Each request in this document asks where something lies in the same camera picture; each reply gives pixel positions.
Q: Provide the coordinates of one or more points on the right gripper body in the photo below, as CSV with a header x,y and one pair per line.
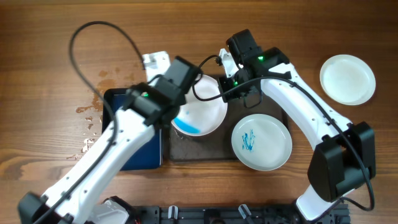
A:
x,y
235,87

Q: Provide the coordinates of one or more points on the white plate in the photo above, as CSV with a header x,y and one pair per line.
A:
x,y
261,142
347,80
198,118

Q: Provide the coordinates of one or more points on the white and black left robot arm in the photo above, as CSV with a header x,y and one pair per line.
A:
x,y
147,107

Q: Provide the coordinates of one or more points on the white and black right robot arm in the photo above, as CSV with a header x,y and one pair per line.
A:
x,y
343,161

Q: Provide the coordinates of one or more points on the dark brown serving tray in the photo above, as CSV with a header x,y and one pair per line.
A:
x,y
216,146

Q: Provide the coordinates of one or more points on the dark blue tray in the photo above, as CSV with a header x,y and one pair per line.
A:
x,y
149,156

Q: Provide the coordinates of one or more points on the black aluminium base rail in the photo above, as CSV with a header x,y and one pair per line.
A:
x,y
270,214

